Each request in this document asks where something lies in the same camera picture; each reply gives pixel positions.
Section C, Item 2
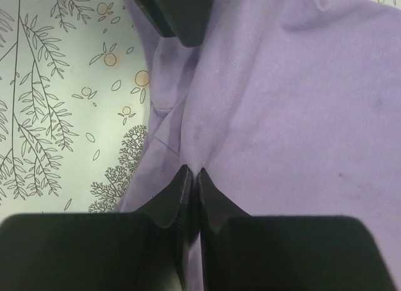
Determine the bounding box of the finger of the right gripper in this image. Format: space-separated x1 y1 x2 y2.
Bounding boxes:
133 0 214 48

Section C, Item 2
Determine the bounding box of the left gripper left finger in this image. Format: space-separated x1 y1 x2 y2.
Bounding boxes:
1 166 192 290

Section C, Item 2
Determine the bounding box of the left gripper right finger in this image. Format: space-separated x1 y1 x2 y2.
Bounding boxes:
197 170 395 290

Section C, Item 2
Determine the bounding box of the floral patterned table mat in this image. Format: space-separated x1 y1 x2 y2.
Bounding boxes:
1 0 150 215

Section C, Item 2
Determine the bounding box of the purple t shirt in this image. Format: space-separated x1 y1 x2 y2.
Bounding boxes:
117 0 400 285

